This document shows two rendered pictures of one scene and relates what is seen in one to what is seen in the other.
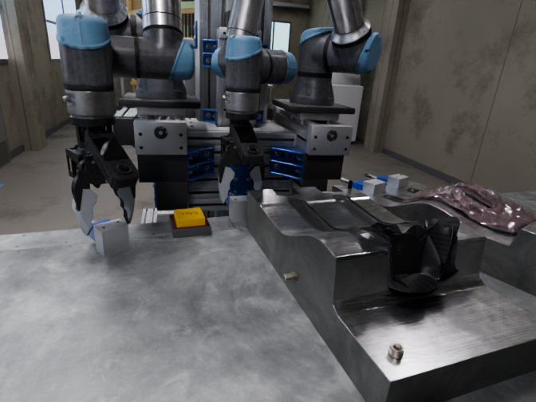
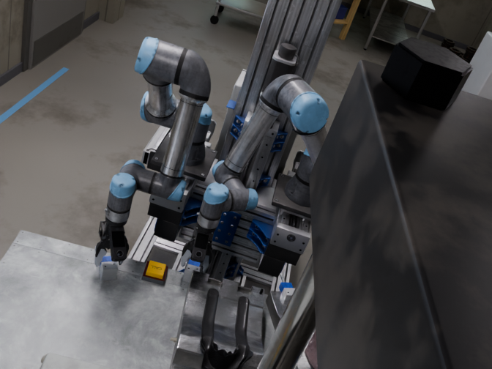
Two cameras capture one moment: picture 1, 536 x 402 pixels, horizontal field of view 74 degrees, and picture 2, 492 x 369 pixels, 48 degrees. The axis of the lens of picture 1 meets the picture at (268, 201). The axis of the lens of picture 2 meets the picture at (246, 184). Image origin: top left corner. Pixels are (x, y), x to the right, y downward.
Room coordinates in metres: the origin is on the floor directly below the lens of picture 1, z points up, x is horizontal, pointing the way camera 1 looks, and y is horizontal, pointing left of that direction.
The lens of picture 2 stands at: (-0.62, -0.39, 2.23)
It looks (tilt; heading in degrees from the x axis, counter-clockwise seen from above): 33 degrees down; 15
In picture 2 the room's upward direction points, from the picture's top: 20 degrees clockwise
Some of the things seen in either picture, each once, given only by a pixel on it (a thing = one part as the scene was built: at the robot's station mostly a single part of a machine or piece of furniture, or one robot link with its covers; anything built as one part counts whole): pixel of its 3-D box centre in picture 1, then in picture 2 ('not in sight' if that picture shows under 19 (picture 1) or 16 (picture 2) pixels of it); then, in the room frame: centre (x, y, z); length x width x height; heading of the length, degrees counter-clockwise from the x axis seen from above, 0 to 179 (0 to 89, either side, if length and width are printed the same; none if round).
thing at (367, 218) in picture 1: (364, 215); (227, 326); (0.57, -0.17, 0.92); 0.35 x 0.16 x 0.09; 22
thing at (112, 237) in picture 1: (100, 229); (105, 261); (0.63, 0.33, 0.83); 0.13 x 0.05 x 0.05; 48
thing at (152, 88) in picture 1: (160, 80); (188, 144); (1.13, 0.35, 1.09); 0.15 x 0.15 x 0.10
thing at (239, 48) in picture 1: (244, 64); (215, 200); (0.81, 0.07, 1.15); 0.09 x 0.08 x 0.11; 141
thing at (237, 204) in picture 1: (236, 202); (193, 265); (0.82, 0.08, 0.83); 0.13 x 0.05 x 0.05; 21
